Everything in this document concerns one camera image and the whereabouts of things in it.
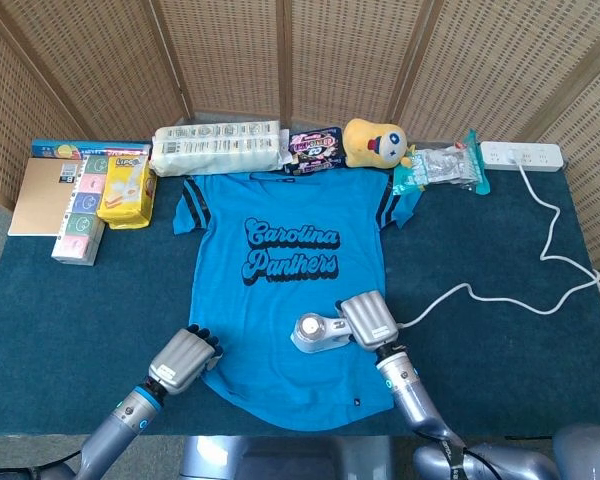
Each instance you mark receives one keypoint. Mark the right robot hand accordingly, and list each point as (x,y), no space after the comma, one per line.
(372,320)

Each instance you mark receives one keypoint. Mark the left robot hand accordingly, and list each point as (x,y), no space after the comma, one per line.
(182,360)

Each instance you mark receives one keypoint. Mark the white handheld garment steamer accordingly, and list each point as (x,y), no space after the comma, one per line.
(312,332)

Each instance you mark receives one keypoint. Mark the blue Carolina Panthers T-shirt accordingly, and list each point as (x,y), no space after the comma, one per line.
(280,225)

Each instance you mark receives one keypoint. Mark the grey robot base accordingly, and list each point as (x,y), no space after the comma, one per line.
(280,457)

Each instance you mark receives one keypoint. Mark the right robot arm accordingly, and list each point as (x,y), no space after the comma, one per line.
(410,395)

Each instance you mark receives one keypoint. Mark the dark teal carpet cover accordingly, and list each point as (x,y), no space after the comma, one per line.
(80,320)

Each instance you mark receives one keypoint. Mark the mint green snack bag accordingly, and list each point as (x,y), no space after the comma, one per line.
(410,175)

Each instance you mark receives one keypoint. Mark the pastel tissue box multipack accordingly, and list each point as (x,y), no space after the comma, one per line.
(80,225)

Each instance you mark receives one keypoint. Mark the clear teal-edged plastic bag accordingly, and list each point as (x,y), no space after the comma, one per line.
(450,167)

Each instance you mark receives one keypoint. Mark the yellow biscuit bag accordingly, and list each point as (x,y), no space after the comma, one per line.
(125,195)

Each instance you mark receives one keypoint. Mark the yellow plush toy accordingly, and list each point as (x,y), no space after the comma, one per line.
(375,142)

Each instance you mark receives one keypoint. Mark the dark purple snack package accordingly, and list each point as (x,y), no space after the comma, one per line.
(312,150)

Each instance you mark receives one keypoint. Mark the white tissue roll pack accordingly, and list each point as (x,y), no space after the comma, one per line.
(215,147)

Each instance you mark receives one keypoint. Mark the brown notebook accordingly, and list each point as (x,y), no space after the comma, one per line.
(37,200)

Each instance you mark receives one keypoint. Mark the white power strip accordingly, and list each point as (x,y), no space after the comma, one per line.
(522,156)

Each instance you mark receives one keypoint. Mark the blue fruit print box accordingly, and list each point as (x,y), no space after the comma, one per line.
(80,148)

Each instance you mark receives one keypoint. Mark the rattan folding screen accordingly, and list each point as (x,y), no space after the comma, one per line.
(105,65)

